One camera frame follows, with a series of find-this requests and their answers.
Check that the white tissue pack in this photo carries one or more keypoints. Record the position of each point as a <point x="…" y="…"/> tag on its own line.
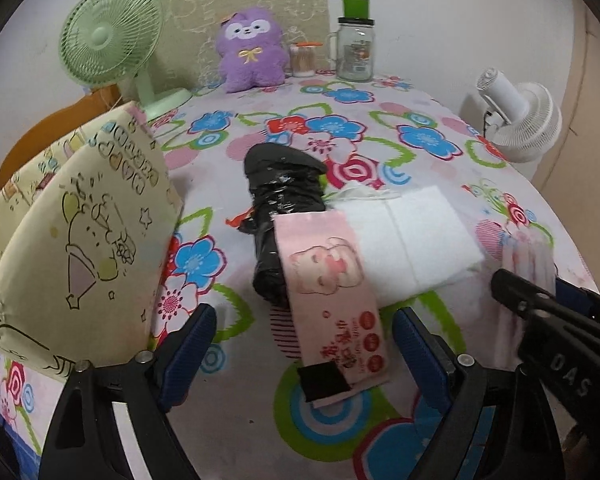
<point x="420" y="240"/>

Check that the small orange-lid toothpick jar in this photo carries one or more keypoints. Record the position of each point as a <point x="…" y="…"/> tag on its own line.
<point x="304" y="62"/>

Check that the white standing fan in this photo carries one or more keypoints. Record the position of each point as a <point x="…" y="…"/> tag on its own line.
<point x="525" y="115"/>

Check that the glass jar with green lid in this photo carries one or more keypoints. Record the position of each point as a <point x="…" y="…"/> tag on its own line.
<point x="355" y="55"/>

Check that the beige door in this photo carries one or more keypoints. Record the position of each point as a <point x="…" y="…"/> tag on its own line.
<point x="595" y="110"/>

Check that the pink striped packet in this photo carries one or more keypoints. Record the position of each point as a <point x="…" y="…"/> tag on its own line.
<point x="525" y="255"/>

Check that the purple plush toy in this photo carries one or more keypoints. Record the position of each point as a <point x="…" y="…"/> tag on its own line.
<point x="250" y="60"/>

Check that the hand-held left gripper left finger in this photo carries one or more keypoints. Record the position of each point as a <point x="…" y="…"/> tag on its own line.
<point x="190" y="350"/>

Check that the wooden bed headboard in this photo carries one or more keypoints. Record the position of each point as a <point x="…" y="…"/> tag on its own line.
<point x="35" y="145"/>

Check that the green desk fan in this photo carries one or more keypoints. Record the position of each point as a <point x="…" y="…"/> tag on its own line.
<point x="105" y="35"/>

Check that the yellow printed fabric storage box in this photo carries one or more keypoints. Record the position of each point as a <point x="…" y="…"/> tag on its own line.
<point x="80" y="240"/>

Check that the black plastic bundle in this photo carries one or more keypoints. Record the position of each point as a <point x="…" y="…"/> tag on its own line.
<point x="275" y="185"/>

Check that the green patterned board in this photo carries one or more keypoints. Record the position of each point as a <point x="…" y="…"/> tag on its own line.
<point x="290" y="5"/>

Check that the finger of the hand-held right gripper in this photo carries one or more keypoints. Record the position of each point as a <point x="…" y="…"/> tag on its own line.
<point x="590" y="297"/>
<point x="520" y="290"/>

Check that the floral tablecloth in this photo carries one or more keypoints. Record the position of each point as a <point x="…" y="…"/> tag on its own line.
<point x="430" y="140"/>

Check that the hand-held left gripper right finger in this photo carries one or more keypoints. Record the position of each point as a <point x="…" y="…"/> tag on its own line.
<point x="422" y="360"/>

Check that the pink tissue packet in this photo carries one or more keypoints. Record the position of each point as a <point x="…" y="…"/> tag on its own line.
<point x="330" y="300"/>

